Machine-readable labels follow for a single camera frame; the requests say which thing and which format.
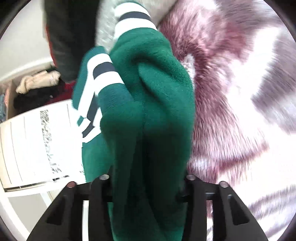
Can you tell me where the white wardrobe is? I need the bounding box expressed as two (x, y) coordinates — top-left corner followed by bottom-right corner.
(1, 61), (85, 240)

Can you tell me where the green striped sweatshirt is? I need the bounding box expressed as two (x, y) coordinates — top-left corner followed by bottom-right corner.
(72, 1), (195, 240)

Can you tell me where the floral plush bed blanket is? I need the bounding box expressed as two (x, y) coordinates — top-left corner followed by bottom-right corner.
(96, 0), (296, 239)

